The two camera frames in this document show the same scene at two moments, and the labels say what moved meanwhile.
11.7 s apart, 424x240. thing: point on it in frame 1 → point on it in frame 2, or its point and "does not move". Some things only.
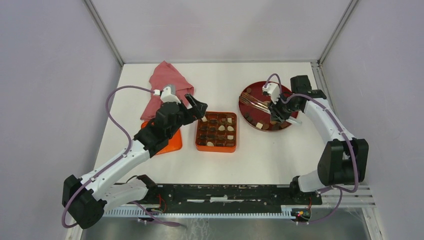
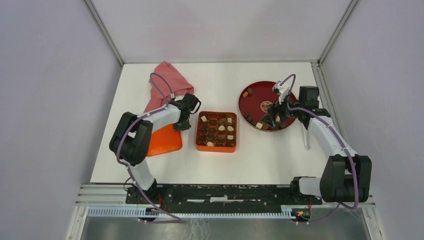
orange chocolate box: x=216 y=132 does not move
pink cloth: x=164 y=75 does not move
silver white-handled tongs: x=264 y=106 → x=305 y=136
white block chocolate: x=259 y=125 does not move
